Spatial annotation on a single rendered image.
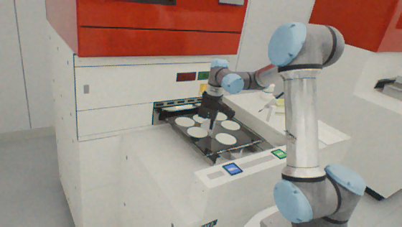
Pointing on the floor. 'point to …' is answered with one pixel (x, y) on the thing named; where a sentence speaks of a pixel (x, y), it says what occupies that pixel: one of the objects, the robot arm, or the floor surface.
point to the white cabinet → (129, 199)
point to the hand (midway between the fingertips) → (211, 133)
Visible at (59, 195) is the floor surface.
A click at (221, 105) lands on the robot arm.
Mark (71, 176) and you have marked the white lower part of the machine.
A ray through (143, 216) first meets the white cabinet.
